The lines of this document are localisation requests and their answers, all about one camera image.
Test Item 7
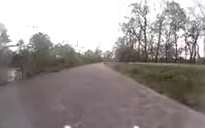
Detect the grey asphalt road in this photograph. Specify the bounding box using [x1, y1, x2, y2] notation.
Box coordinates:
[0, 62, 205, 128]

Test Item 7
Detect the row of bushes and trees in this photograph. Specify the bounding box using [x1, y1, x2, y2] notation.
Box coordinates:
[0, 20, 104, 88]

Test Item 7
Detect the row of bare trees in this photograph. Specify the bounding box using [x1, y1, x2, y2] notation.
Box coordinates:
[103, 0, 205, 65]

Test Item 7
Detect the grass verge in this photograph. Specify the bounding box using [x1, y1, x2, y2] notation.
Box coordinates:
[104, 61, 205, 117]

